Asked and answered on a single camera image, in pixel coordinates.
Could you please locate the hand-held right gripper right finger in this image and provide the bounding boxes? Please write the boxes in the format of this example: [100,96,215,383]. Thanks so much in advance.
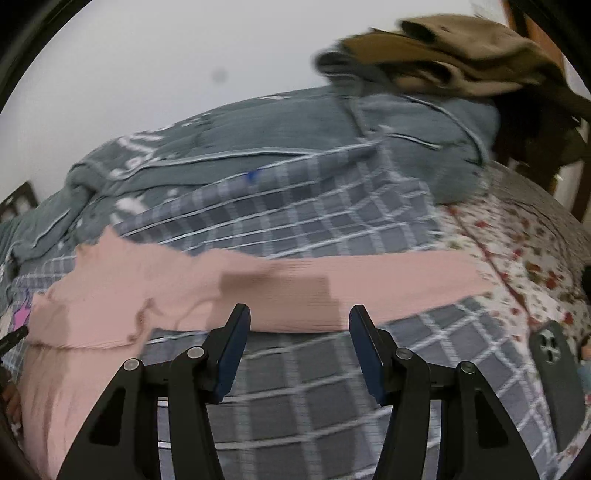
[349,305,541,480]

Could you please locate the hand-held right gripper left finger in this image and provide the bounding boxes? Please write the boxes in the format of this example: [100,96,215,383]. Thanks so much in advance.
[55,303,252,480]

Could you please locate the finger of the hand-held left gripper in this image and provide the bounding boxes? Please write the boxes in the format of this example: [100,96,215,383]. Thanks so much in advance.
[0,327,30,355]

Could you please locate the pink knit garment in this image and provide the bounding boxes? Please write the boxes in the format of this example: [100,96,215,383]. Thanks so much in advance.
[18,227,496,476]

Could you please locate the dark wooden headboard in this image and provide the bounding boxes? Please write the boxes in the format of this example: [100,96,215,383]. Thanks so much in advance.
[0,181,40,223]

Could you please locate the grey checked star bed sheet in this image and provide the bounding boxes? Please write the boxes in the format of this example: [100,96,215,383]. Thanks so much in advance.
[0,144,555,480]

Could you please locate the floral bed sheet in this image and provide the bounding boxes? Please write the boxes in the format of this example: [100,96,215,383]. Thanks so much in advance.
[443,164,591,467]

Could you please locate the phone in dark case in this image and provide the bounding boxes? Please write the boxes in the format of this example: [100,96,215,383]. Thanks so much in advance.
[529,320,580,455]

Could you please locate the grey-green piped blanket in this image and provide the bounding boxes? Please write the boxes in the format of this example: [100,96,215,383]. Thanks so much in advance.
[0,84,502,273]

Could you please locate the wooden chair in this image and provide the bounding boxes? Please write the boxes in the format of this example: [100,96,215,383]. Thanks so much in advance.
[496,78,591,217]

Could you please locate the tan jacket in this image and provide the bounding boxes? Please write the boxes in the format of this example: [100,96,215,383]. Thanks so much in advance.
[314,14,561,99]

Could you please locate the wooden door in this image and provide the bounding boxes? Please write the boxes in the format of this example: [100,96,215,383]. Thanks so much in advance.
[505,0,573,68]

